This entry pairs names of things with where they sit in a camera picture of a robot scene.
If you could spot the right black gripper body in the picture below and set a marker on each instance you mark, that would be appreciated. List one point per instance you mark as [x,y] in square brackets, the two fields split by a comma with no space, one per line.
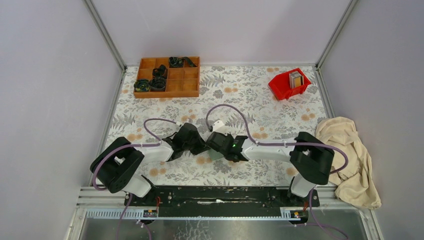
[229,135]

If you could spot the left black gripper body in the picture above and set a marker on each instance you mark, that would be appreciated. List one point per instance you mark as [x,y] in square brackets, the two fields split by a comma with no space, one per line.
[195,146]

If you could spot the red plastic bin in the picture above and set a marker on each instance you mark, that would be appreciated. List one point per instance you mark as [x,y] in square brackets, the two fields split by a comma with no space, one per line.
[280,86]

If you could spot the stack of credit cards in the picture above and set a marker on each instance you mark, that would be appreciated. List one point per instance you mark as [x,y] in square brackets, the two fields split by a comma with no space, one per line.
[296,79]

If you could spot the green card holder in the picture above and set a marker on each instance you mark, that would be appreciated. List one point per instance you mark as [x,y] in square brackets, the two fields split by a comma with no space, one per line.
[215,155]

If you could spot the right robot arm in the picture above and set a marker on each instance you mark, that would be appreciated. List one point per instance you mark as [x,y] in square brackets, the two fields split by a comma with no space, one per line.
[307,154]

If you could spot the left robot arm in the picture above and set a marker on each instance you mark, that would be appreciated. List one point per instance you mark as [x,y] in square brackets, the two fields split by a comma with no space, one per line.
[116,167]

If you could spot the floral patterned mat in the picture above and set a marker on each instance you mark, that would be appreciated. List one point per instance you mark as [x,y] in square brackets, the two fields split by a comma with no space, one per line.
[235,95]

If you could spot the orange compartment tray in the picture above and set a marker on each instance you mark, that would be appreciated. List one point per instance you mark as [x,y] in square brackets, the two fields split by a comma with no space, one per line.
[167,77]

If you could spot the beige crumpled cloth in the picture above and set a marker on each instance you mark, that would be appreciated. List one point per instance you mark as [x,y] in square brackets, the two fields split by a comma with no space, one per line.
[354,183]

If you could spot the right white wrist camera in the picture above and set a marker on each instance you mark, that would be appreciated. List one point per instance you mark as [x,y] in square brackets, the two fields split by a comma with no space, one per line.
[219,127]

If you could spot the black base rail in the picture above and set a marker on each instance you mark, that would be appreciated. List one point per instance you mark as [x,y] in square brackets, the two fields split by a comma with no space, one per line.
[222,201]

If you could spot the aluminium frame post left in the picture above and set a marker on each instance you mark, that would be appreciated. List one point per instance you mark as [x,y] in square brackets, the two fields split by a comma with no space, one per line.
[97,19]

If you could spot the aluminium frame post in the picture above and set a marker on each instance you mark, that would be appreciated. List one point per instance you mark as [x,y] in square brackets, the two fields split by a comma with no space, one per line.
[97,19]
[338,29]

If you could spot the aluminium frame post right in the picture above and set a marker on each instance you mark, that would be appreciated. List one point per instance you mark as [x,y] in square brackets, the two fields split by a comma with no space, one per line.
[338,29]

